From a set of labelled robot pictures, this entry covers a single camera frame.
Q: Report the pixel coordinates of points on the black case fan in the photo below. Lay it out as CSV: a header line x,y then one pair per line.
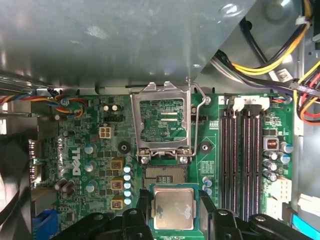
x,y
12,190

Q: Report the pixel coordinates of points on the silver green CPU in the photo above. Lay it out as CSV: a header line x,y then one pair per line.
x,y
173,207

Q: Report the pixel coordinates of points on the grey power supply unit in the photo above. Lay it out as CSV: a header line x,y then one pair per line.
x,y
112,37

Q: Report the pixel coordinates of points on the white four pin connector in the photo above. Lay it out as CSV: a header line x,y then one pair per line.
x,y
105,132

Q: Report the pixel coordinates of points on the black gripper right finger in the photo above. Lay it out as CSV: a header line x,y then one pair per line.
x,y
225,225

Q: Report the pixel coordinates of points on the metal socket cover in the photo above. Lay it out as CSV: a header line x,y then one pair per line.
x,y
136,117

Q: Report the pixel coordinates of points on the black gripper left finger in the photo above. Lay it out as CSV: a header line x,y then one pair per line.
x,y
135,225

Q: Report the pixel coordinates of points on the blue port connector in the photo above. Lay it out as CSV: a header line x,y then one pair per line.
x,y
46,225

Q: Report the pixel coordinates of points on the CPU socket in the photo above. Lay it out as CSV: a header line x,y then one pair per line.
x,y
162,175

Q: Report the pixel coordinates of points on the black open PC case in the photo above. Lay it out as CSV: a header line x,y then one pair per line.
x,y
310,160

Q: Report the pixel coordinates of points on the green motherboard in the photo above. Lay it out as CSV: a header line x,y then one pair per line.
x,y
82,130

